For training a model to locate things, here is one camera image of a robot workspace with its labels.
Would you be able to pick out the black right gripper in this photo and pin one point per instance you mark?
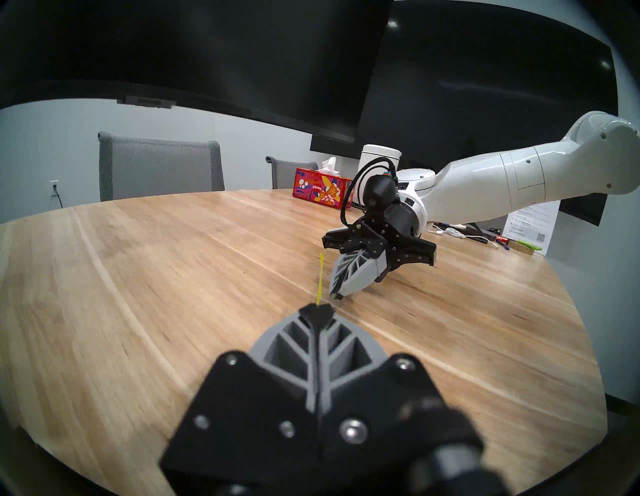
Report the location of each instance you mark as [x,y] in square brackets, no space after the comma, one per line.
[395,220]

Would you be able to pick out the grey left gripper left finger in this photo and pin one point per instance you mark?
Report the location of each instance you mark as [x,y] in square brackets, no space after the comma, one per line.
[250,415]

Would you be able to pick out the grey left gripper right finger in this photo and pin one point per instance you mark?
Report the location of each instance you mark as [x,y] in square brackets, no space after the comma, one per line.
[365,400]

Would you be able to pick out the single yellow sticky note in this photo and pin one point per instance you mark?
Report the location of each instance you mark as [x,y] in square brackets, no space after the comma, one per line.
[320,280]

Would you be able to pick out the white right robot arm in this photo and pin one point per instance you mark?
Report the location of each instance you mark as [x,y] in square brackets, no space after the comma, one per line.
[500,185]

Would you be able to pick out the curved black computer monitor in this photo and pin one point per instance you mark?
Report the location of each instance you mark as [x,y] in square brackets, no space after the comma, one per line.
[200,50]

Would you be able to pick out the red floral tissue box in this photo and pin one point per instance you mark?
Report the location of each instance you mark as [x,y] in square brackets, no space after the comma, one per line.
[320,190]

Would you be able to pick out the white cylindrical pedal bin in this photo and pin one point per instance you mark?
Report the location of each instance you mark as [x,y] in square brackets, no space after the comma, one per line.
[380,154]

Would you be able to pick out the grey mesh office chair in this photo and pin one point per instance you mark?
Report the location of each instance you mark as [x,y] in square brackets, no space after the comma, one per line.
[160,170]
[287,175]

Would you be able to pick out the orange marker pen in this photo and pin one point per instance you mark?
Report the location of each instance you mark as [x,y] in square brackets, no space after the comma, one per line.
[501,240]

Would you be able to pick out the white printed paper sign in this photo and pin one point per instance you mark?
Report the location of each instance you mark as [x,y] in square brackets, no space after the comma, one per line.
[530,222]

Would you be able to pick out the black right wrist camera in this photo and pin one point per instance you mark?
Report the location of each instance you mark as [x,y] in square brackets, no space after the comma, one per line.
[380,190]

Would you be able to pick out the large black wall television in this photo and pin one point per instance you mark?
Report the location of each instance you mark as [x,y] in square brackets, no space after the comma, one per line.
[475,75]

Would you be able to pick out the white wall socket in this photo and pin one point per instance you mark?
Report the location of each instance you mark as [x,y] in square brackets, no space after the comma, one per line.
[54,185]

